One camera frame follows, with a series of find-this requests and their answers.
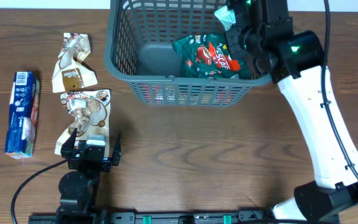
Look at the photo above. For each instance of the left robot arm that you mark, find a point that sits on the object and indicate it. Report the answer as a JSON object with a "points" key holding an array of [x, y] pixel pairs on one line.
{"points": [[79, 187]]}

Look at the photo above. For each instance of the grey plastic basket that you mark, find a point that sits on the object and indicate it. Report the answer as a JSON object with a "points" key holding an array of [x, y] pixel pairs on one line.
{"points": [[140, 35]]}

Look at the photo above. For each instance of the beige cookie pouch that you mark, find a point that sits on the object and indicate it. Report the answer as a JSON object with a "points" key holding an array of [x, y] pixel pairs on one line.
{"points": [[91, 112]]}

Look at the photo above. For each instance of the green Nescafe coffee bag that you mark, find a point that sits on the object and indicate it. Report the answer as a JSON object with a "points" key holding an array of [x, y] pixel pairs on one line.
{"points": [[206, 56]]}

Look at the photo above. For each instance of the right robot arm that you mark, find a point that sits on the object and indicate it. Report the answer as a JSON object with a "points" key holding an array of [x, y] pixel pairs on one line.
{"points": [[297, 64]]}

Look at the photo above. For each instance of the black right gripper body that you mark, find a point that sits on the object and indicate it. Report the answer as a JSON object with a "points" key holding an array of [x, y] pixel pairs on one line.
{"points": [[236, 43]]}

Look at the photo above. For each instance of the beige Pantree pouch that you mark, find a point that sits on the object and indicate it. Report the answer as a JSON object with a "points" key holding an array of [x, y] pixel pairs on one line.
{"points": [[69, 73]]}

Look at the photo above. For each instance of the small light teal sachet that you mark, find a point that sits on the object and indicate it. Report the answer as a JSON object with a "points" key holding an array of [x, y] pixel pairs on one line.
{"points": [[226, 17]]}

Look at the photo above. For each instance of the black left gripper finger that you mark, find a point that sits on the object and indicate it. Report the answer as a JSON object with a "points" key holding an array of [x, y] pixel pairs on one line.
{"points": [[117, 151], [68, 147]]}

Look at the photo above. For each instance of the blue carton box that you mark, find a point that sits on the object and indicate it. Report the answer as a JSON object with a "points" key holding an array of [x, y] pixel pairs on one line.
{"points": [[23, 115]]}

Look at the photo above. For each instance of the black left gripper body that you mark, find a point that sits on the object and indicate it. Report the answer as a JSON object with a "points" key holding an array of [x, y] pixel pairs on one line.
{"points": [[76, 162]]}

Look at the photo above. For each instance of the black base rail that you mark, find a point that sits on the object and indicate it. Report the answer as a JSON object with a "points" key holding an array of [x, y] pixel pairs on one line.
{"points": [[238, 217]]}

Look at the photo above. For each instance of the orange spaghetti packet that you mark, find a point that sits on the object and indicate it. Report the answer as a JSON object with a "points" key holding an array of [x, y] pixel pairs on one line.
{"points": [[193, 95]]}

